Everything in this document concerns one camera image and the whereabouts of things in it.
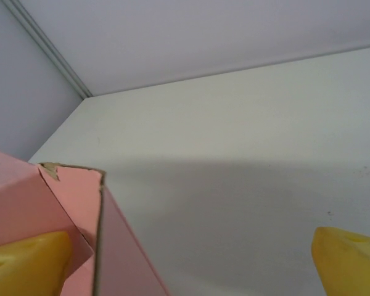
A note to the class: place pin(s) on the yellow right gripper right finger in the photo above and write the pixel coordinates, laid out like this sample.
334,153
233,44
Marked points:
348,265

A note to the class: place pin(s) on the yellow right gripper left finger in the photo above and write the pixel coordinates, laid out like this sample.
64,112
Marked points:
24,268

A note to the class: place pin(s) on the aluminium frame corner post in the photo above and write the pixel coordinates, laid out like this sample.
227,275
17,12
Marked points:
49,51

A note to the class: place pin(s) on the pink paper box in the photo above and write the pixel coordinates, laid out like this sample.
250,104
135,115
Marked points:
120,246

